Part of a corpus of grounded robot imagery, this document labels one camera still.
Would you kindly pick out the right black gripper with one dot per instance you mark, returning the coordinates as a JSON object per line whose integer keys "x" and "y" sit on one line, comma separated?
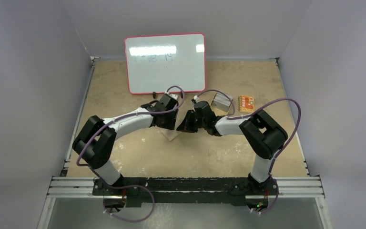
{"x": 192, "y": 118}

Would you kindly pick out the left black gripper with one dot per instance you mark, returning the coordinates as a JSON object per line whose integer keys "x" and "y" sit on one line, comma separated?
{"x": 170, "y": 125}

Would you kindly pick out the beige card holder wallet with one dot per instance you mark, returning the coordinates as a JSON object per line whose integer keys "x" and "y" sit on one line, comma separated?
{"x": 170, "y": 135}

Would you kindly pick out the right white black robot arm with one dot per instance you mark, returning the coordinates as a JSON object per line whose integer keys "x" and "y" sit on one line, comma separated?
{"x": 265, "y": 136}

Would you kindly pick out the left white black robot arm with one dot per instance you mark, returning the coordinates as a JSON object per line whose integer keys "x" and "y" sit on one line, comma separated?
{"x": 95, "y": 141}

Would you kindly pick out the orange card pack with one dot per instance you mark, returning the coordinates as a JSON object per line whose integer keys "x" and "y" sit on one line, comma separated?
{"x": 246, "y": 104}

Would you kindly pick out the beige oval tray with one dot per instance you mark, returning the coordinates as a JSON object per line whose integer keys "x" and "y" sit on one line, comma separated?
{"x": 222, "y": 102}

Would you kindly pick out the pink framed whiteboard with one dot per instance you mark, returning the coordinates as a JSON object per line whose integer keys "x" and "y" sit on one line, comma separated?
{"x": 156, "y": 62}

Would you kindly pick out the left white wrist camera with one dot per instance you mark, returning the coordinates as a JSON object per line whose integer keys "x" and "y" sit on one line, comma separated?
{"x": 174, "y": 96}

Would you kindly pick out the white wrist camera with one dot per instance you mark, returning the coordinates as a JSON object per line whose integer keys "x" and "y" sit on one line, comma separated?
{"x": 174, "y": 96}
{"x": 195, "y": 99}

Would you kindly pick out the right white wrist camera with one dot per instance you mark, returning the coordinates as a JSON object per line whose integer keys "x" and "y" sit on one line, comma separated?
{"x": 195, "y": 99}

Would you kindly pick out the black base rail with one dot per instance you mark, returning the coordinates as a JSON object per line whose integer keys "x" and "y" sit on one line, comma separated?
{"x": 235, "y": 191}

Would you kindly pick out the aluminium frame rail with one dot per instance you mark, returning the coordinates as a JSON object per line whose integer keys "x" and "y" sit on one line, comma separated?
{"x": 82, "y": 187}

